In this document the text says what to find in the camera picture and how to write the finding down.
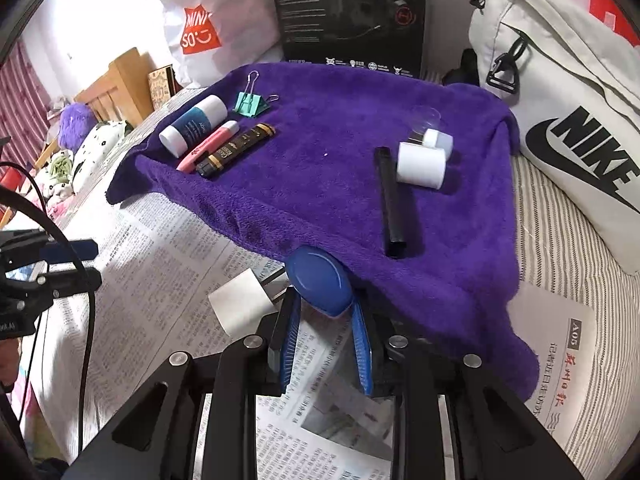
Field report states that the white wall charger plug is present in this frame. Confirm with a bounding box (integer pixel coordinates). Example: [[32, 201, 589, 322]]
[[208, 266, 288, 341]]

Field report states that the blue lid vaseline jar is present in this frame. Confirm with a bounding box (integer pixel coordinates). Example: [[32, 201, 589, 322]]
[[285, 245, 354, 318]]

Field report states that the black Horizon tube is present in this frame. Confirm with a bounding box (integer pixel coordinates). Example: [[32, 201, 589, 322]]
[[374, 146, 407, 259]]

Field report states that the black gold tube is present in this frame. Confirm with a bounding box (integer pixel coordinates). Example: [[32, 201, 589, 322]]
[[195, 122, 277, 179]]

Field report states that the pink tube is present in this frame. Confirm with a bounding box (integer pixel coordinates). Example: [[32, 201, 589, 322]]
[[177, 120, 240, 174]]

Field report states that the white USB lamp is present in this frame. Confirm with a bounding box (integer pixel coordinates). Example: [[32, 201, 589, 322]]
[[408, 128, 454, 158]]

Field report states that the white blue stick tube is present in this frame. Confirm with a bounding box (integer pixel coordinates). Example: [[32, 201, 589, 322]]
[[158, 94, 228, 158]]

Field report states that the green binder clip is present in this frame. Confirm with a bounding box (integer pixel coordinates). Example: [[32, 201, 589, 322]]
[[232, 70, 280, 118]]

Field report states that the clear plastic cap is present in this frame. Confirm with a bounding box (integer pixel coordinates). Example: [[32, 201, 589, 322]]
[[410, 106, 442, 133]]

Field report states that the person's left hand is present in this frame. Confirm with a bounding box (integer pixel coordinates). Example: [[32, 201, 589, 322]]
[[0, 339, 22, 387]]

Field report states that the purple towel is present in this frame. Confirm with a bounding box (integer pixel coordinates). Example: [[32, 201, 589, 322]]
[[106, 62, 539, 399]]

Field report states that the polka dot pillow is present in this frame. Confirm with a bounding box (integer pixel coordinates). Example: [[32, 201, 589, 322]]
[[70, 120, 132, 194]]

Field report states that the purple plush toy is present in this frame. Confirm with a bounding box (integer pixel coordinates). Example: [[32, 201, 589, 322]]
[[58, 103, 98, 153]]

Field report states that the wooden headboard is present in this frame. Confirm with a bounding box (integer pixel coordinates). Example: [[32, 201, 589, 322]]
[[75, 48, 154, 127]]

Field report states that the patterned notebook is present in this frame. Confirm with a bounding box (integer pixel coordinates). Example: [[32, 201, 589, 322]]
[[148, 65, 182, 110]]

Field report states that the white Miniso plastic bag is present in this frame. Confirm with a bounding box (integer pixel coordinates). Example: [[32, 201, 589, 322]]
[[160, 0, 280, 87]]

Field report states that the black headset box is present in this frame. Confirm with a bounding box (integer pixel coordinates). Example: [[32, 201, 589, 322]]
[[274, 0, 428, 78]]

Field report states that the white Nike bag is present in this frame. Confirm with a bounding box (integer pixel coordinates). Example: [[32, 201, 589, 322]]
[[469, 0, 639, 273]]

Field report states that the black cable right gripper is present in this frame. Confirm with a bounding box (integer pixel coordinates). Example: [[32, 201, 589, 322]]
[[0, 161, 98, 456]]

